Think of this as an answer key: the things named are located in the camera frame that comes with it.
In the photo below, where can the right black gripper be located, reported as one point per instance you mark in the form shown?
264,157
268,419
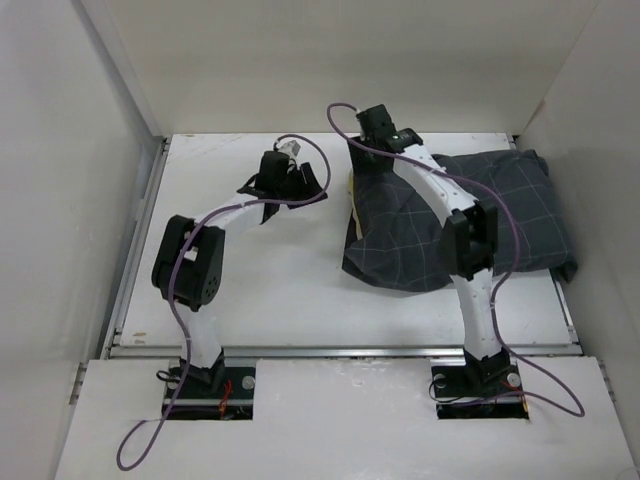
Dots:
360,164

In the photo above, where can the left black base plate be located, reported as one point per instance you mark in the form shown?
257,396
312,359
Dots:
229,399

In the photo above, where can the aluminium front rail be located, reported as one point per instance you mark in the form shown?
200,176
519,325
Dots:
146,352

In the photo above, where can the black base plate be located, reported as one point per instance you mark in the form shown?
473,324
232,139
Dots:
229,399
458,398

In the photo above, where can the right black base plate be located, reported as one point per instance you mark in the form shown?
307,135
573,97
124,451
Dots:
458,398

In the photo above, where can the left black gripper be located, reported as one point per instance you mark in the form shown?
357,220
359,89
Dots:
304,177

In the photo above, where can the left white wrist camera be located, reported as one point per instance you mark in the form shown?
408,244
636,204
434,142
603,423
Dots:
290,148

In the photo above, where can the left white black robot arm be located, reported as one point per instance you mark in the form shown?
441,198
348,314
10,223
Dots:
189,264

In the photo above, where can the cream yellow-edged pillow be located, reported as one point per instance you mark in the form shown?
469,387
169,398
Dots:
354,213

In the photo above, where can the dark grey checked pillowcase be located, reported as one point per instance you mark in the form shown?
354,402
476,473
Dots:
399,246

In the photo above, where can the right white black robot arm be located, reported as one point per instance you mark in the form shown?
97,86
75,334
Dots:
467,246

